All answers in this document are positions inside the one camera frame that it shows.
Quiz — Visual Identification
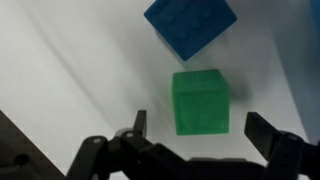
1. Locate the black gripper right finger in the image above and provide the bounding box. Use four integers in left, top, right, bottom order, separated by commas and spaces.
244, 112, 281, 160

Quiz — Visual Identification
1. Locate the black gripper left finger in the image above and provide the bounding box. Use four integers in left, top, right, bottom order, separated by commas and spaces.
133, 110, 147, 137

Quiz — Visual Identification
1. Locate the green cube block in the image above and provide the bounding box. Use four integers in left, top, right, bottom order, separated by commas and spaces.
171, 69, 230, 135

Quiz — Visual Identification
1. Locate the dark blue cube block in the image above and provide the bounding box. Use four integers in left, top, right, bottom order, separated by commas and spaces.
144, 0, 237, 61

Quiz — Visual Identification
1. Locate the light blue toy sink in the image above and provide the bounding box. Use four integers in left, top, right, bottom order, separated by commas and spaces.
305, 0, 320, 142

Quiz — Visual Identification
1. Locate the grey metal mounting plate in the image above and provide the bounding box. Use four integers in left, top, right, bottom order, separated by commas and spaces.
0, 111, 65, 180

